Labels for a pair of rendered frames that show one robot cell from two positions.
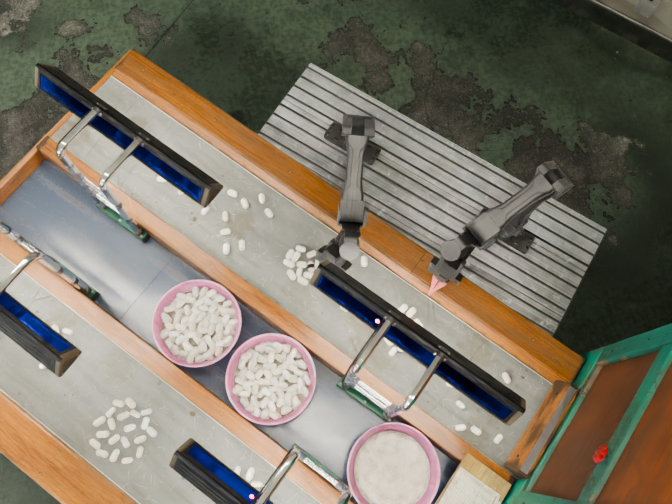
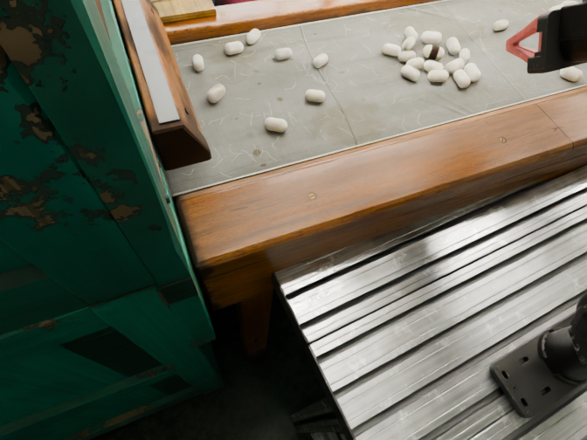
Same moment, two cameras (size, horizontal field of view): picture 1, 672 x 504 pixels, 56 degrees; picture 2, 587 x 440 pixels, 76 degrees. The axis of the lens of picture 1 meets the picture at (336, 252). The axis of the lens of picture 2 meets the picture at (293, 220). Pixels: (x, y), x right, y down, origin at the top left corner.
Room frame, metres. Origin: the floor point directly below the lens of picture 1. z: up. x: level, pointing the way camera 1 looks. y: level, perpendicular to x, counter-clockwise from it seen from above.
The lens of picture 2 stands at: (0.53, -0.88, 1.17)
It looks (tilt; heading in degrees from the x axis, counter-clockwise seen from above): 60 degrees down; 121
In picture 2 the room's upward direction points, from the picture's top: 10 degrees clockwise
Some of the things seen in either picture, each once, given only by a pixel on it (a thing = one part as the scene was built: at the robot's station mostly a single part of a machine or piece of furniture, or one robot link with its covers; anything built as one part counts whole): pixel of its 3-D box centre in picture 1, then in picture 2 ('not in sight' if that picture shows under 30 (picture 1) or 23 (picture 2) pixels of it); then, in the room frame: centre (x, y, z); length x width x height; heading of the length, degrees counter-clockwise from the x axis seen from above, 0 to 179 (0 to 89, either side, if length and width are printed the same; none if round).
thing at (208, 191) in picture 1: (124, 130); not in sight; (0.76, 0.62, 1.08); 0.62 x 0.08 x 0.07; 62
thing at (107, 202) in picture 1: (122, 177); not in sight; (0.69, 0.66, 0.90); 0.20 x 0.19 x 0.45; 62
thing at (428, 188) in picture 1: (389, 247); (564, 161); (0.67, -0.18, 0.65); 1.20 x 0.90 x 0.04; 66
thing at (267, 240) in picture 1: (295, 260); (585, 27); (0.56, 0.12, 0.73); 1.81 x 0.30 x 0.02; 62
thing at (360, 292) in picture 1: (416, 338); not in sight; (0.30, -0.23, 1.08); 0.62 x 0.08 x 0.07; 62
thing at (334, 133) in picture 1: (353, 138); not in sight; (1.02, 0.00, 0.71); 0.20 x 0.07 x 0.08; 66
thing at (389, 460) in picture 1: (391, 470); not in sight; (-0.03, -0.25, 0.71); 0.22 x 0.22 x 0.06
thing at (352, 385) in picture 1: (388, 371); not in sight; (0.23, -0.19, 0.90); 0.20 x 0.19 x 0.45; 62
